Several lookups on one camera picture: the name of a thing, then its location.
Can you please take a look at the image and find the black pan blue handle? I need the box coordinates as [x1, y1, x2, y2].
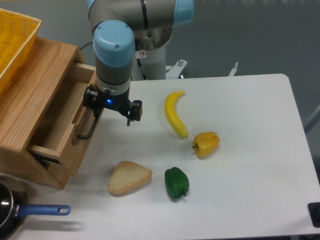
[0, 175, 71, 240]

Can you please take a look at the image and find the wooden top drawer black handle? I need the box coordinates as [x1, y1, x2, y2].
[27, 62, 105, 176]

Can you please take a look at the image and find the yellow bell pepper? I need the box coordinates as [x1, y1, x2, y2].
[192, 131, 221, 159]

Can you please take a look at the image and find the black device at table edge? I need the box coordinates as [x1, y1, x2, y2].
[307, 202, 320, 228]

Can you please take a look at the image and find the triangular bread slice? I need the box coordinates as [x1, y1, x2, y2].
[107, 160, 153, 196]

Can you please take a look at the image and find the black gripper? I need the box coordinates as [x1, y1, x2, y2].
[82, 86, 143, 126]

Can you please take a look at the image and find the wooden drawer cabinet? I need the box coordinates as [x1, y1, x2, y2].
[0, 38, 85, 189]

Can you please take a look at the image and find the yellow plastic basket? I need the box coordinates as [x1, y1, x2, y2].
[0, 8, 42, 92]

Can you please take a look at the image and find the green bell pepper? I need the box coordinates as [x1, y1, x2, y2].
[164, 167, 190, 201]

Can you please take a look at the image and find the white table frame bracket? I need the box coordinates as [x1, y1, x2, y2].
[129, 59, 240, 81]

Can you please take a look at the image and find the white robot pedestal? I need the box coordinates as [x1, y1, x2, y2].
[131, 26, 173, 81]

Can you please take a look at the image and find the yellow banana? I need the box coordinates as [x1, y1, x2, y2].
[164, 90, 189, 139]

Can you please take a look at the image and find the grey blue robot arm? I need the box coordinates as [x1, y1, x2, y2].
[83, 0, 195, 123]

